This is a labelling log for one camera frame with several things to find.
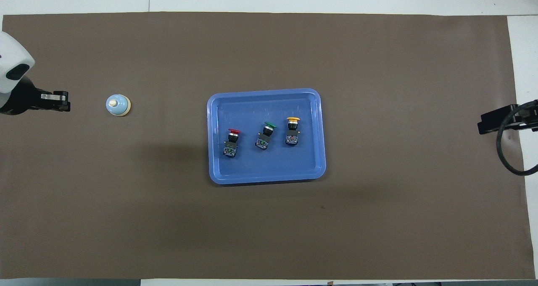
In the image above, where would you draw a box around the green push button switch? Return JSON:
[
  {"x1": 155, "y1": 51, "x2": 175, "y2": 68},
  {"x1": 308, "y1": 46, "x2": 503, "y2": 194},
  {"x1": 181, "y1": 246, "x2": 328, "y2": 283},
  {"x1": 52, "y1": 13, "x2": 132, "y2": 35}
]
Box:
[{"x1": 254, "y1": 122, "x2": 277, "y2": 150}]

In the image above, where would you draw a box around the light blue desk bell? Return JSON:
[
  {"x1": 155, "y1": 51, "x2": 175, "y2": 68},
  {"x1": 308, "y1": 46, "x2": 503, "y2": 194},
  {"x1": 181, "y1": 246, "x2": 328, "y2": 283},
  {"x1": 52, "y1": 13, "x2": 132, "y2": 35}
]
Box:
[{"x1": 105, "y1": 94, "x2": 132, "y2": 117}]

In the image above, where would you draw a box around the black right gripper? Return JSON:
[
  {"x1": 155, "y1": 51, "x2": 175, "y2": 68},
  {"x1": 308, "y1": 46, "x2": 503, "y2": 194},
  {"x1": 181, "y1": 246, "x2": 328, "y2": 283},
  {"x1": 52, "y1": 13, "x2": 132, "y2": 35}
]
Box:
[{"x1": 477, "y1": 101, "x2": 538, "y2": 135}]

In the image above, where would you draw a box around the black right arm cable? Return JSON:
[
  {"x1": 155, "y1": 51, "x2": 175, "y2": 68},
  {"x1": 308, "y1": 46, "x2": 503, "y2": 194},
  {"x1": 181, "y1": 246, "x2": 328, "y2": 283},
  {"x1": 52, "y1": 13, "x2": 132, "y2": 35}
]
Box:
[{"x1": 496, "y1": 100, "x2": 538, "y2": 176}]

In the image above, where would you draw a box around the yellow push button switch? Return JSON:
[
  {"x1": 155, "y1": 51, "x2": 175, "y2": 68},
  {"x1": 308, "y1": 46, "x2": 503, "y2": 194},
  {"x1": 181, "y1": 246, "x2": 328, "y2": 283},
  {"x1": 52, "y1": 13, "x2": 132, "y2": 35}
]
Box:
[{"x1": 285, "y1": 117, "x2": 301, "y2": 146}]

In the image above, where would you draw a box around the red push button switch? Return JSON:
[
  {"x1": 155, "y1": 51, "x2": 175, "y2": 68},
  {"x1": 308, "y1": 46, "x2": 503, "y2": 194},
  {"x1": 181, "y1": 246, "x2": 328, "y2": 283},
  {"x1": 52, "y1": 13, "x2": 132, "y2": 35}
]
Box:
[{"x1": 223, "y1": 128, "x2": 241, "y2": 158}]

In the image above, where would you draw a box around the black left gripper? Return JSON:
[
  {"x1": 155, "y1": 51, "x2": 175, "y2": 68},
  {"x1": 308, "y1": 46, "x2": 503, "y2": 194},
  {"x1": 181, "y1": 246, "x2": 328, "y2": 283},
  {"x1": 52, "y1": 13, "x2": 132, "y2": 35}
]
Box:
[{"x1": 0, "y1": 75, "x2": 71, "y2": 115}]

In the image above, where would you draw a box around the blue plastic tray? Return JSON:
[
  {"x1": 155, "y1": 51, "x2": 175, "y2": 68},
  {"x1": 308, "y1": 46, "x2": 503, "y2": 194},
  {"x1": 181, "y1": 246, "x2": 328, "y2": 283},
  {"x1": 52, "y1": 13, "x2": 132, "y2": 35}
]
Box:
[{"x1": 206, "y1": 88, "x2": 327, "y2": 186}]

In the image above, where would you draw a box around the brown table mat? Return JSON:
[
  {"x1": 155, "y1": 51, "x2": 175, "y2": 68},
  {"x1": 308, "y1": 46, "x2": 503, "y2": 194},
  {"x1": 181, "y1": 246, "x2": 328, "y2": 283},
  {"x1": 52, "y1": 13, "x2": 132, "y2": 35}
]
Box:
[{"x1": 0, "y1": 11, "x2": 537, "y2": 280}]

